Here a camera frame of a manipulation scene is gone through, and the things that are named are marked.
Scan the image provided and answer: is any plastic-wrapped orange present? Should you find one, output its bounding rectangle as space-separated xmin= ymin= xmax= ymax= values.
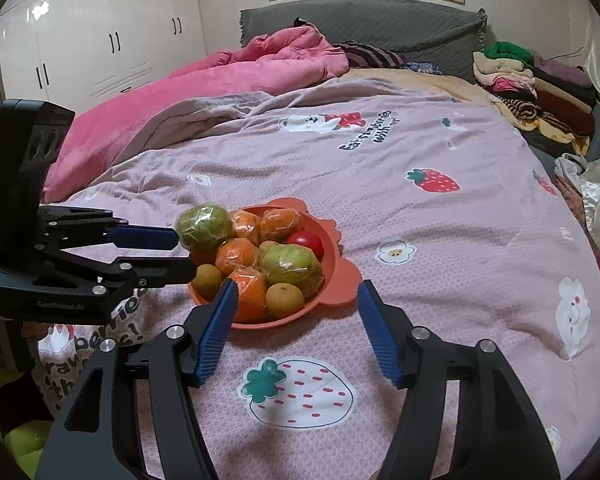
xmin=227 ymin=266 xmax=270 ymax=323
xmin=258 ymin=207 xmax=305 ymax=243
xmin=215 ymin=238 xmax=261 ymax=278
xmin=227 ymin=209 xmax=263 ymax=241

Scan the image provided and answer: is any red tomato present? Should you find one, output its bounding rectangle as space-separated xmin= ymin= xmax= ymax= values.
xmin=286 ymin=231 xmax=325 ymax=261

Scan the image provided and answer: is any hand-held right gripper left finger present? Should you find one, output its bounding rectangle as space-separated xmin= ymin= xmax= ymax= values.
xmin=34 ymin=279 xmax=240 ymax=480

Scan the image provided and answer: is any beige bed sheet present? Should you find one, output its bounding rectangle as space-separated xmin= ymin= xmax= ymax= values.
xmin=340 ymin=65 xmax=501 ymax=106

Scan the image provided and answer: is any grey-white crumpled cloth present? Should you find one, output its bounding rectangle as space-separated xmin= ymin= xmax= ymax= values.
xmin=554 ymin=152 xmax=588 ymax=181

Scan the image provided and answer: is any yellow-green cloth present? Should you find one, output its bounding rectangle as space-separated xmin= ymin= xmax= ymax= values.
xmin=0 ymin=420 xmax=56 ymax=461

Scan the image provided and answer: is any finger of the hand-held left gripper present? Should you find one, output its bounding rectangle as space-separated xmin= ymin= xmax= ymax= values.
xmin=37 ymin=207 xmax=180 ymax=252
xmin=45 ymin=250 xmax=197 ymax=291

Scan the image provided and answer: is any orange plastic plate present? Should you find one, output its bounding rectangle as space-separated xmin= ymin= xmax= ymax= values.
xmin=187 ymin=197 xmax=363 ymax=331

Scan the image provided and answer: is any large plastic-wrapped green pear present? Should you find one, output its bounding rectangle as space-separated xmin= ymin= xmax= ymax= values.
xmin=174 ymin=203 xmax=234 ymax=252

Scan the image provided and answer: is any strawberry printed blanket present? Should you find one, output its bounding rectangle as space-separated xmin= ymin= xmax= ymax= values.
xmin=35 ymin=77 xmax=600 ymax=480

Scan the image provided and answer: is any grey quilted headboard cover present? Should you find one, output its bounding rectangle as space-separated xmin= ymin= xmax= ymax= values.
xmin=239 ymin=0 xmax=488 ymax=78

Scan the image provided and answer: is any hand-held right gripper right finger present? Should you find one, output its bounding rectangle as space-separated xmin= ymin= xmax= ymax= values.
xmin=357 ymin=280 xmax=561 ymax=480

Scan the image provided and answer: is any pink quilt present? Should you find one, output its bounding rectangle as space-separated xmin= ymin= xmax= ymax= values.
xmin=42 ymin=26 xmax=350 ymax=201

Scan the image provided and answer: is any dark striped cloth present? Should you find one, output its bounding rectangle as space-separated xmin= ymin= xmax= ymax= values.
xmin=332 ymin=41 xmax=408 ymax=68

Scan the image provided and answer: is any stack of folded clothes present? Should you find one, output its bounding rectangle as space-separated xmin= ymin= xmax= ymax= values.
xmin=472 ymin=41 xmax=598 ymax=156

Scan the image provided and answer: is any white wardrobe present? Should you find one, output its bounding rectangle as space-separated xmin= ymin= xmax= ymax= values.
xmin=0 ymin=0 xmax=206 ymax=121

